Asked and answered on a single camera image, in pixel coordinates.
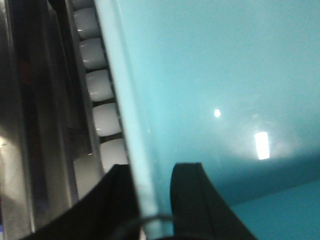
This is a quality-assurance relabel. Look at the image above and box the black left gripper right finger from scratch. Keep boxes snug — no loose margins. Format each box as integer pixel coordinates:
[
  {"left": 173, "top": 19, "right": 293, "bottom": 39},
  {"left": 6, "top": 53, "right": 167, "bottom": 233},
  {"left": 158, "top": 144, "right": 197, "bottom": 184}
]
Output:
[{"left": 170, "top": 163, "right": 256, "bottom": 240}]

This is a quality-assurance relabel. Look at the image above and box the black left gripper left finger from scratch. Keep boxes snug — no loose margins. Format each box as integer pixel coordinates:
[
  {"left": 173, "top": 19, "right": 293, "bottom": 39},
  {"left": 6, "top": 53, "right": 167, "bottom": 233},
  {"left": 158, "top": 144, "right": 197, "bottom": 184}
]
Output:
[{"left": 25, "top": 164, "right": 140, "bottom": 240}]

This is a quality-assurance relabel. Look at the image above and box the light blue plastic bin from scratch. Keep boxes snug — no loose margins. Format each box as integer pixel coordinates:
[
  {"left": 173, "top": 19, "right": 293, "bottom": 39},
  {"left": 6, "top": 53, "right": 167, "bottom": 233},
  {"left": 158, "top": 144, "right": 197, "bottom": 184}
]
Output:
[{"left": 95, "top": 0, "right": 320, "bottom": 240}]

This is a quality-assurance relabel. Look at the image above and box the white roller track upper shelf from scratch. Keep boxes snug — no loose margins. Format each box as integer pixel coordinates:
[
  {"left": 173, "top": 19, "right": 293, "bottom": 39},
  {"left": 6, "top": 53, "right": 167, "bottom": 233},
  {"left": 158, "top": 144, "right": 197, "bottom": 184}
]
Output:
[{"left": 66, "top": 0, "right": 131, "bottom": 176}]

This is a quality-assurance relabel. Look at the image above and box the stainless steel shelf front rail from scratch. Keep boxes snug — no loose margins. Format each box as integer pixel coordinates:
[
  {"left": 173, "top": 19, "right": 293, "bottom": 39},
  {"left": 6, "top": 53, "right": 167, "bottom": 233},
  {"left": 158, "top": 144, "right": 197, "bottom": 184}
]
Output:
[{"left": 0, "top": 0, "right": 103, "bottom": 240}]

